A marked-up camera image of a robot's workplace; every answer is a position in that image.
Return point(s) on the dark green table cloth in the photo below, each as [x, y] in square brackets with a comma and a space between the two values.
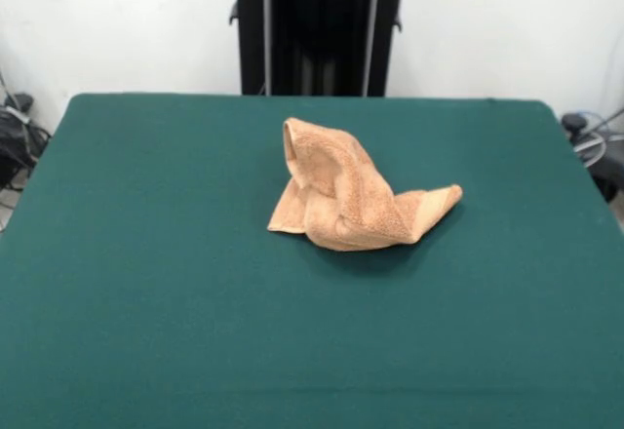
[195, 302]

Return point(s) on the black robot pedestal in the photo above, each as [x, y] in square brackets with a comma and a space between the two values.
[317, 24]

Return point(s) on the orange terry towel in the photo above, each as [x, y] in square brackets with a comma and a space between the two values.
[351, 195]

